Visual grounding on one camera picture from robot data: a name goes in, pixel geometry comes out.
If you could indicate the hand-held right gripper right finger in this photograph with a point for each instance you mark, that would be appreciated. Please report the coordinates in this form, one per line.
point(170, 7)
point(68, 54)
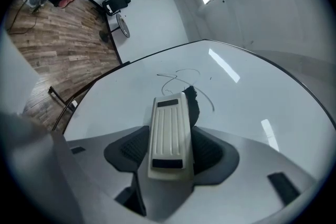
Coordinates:
point(257, 165)

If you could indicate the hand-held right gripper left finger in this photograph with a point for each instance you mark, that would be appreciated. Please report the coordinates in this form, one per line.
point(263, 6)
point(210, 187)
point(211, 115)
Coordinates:
point(89, 154)

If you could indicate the white whiteboard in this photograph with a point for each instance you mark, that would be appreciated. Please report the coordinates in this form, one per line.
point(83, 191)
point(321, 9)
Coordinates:
point(236, 102)

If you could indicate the white whiteboard eraser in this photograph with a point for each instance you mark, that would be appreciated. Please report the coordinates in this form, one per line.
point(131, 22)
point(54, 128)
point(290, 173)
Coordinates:
point(169, 133)

